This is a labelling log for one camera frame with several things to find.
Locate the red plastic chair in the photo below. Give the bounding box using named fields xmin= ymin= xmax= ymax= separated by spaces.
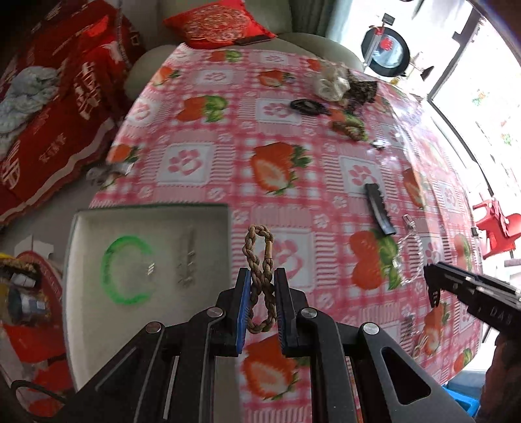
xmin=474 ymin=197 xmax=521 ymax=261

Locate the white cardboard piece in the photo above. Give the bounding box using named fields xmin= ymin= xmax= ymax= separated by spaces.
xmin=14 ymin=235 xmax=55 ymax=259

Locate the blue capped jar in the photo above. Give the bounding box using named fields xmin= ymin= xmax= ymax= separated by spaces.
xmin=10 ymin=285 xmax=49 ymax=324

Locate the red snack packet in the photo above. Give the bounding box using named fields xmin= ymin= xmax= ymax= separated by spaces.
xmin=4 ymin=325 xmax=66 ymax=364
xmin=33 ymin=362 xmax=76 ymax=416

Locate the red printed blanket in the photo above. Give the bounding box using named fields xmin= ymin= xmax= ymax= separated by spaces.
xmin=0 ymin=0 xmax=147 ymax=224

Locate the brown green braided bracelet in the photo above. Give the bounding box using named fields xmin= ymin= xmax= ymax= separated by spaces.
xmin=330 ymin=110 xmax=369 ymax=142

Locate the black ribbed hair clip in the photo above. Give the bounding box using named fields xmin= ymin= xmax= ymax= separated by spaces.
xmin=364 ymin=183 xmax=396 ymax=237

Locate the round black framed mirror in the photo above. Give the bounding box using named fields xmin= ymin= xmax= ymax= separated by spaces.
xmin=360 ymin=24 xmax=411 ymax=76

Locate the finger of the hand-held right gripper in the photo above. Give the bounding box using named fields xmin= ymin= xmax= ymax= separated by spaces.
xmin=423 ymin=264 xmax=479 ymax=309

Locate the clear bead bracelet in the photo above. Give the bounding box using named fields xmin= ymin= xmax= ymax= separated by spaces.
xmin=393 ymin=213 xmax=428 ymax=285

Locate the white jewelry box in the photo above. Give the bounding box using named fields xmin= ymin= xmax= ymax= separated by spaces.
xmin=63 ymin=202 xmax=233 ymax=393

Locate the green plastic bangle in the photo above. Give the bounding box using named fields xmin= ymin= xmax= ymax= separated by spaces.
xmin=101 ymin=236 xmax=155 ymax=305

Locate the black hair tie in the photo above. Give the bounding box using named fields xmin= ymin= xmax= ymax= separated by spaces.
xmin=290 ymin=99 xmax=332 ymax=116

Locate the red embroidered cushion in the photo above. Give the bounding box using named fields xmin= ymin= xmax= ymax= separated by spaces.
xmin=163 ymin=0 xmax=277 ymax=49

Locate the leopard print scrunchie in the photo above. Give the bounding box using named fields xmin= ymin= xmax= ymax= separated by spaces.
xmin=344 ymin=79 xmax=379 ymax=110

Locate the tan braided rope bracelet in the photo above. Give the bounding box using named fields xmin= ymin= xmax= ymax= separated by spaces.
xmin=243 ymin=225 xmax=277 ymax=334

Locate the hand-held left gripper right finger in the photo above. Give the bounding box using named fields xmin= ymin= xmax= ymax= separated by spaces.
xmin=274 ymin=267 xmax=477 ymax=423

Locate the beige sofa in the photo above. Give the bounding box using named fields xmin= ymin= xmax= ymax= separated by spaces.
xmin=122 ymin=0 xmax=367 ymax=98

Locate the red patterned round tray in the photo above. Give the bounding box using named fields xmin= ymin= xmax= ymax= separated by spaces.
xmin=12 ymin=250 xmax=66 ymax=314

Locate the grey knitted cloth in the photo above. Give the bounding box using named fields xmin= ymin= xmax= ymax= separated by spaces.
xmin=0 ymin=65 xmax=62 ymax=159

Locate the person's right forearm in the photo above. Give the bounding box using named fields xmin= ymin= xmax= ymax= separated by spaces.
xmin=480 ymin=329 xmax=521 ymax=423

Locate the silver hair clip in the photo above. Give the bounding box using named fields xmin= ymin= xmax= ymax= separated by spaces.
xmin=175 ymin=228 xmax=197 ymax=289

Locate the pink strawberry tablecloth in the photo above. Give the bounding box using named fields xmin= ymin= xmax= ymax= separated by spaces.
xmin=87 ymin=41 xmax=485 ymax=423

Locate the white scrunchie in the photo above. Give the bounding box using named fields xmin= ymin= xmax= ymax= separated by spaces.
xmin=313 ymin=67 xmax=351 ymax=102

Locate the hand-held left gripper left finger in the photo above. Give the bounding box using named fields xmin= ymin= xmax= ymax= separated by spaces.
xmin=51 ymin=267 xmax=251 ymax=423

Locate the blue plastic stool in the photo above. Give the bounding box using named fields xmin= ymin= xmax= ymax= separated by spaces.
xmin=444 ymin=382 xmax=483 ymax=419

